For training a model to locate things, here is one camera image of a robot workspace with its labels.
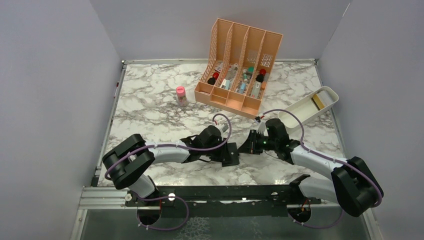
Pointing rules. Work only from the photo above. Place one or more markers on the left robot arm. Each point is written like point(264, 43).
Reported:
point(127, 162)

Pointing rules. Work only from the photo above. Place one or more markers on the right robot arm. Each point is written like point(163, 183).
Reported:
point(347, 182)

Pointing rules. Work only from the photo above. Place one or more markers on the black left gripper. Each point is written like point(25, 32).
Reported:
point(219, 156)

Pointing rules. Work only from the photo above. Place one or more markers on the aluminium table frame rail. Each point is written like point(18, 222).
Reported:
point(102, 215)

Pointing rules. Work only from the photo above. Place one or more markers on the teal cap tube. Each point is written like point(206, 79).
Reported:
point(247, 74)

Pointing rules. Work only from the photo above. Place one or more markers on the white plastic tray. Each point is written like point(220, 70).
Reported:
point(305, 110)

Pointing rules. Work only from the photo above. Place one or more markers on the black leather card holder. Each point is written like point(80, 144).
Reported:
point(229, 155)

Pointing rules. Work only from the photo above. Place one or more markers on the peach desk organizer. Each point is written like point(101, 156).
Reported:
point(233, 47)

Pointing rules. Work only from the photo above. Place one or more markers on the pink cartoon bottle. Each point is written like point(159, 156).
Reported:
point(181, 96)

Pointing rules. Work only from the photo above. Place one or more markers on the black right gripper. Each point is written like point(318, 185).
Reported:
point(250, 145)

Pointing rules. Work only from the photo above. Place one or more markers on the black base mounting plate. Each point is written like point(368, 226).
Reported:
point(220, 201)

